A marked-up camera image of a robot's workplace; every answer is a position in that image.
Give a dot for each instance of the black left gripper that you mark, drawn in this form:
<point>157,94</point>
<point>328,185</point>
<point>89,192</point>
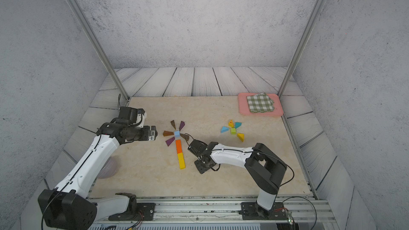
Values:
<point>147,135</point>

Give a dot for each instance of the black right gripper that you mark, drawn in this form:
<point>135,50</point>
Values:
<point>199,167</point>

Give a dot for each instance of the brown small wooden block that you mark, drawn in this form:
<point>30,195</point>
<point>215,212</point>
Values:
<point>168,133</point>

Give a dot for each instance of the purple rectangular wooden block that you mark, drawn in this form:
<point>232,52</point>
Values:
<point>170,141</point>

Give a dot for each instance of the brown slanted wooden block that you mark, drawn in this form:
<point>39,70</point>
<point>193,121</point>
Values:
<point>184,136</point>

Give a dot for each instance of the dark brown rectangular block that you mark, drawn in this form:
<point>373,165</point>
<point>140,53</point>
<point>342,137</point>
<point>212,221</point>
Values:
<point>173,124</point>

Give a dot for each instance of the yellow long wooden block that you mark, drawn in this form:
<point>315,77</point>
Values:
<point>181,160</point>

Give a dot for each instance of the orange long wooden block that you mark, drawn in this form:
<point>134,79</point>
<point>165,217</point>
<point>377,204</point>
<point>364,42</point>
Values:
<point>178,146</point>

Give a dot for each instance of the light blue triangle block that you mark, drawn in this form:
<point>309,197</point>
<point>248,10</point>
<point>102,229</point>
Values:
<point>224,129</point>

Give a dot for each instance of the yellow triangle wooden block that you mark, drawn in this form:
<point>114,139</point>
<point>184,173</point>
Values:
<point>241,136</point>

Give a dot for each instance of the teal triangle wooden block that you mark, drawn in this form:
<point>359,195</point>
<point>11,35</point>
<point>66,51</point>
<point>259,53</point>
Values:
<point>237,124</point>

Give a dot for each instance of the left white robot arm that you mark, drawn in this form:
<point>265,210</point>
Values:
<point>67,207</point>

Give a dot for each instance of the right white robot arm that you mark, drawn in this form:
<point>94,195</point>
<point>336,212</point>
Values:
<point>264,166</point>

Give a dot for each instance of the lilac bowl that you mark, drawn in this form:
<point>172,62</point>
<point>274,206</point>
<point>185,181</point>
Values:
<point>109,169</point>

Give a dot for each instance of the green checkered cloth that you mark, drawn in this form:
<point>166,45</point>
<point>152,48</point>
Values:
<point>260,103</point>

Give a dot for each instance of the pink tray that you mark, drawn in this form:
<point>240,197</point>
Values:
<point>244,108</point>

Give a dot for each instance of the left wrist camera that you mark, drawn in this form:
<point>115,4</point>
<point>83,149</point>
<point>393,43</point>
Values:
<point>131,116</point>

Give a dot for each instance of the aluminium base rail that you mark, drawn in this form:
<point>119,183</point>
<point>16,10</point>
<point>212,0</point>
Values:
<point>291,212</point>

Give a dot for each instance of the left aluminium frame post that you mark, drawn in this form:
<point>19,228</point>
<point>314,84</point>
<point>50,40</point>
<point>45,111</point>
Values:
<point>78,12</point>

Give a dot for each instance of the aluminium frame post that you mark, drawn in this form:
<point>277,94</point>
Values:
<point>316,10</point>
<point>78,12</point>

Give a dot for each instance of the right aluminium frame post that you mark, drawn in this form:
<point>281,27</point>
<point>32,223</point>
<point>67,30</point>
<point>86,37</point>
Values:
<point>316,10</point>

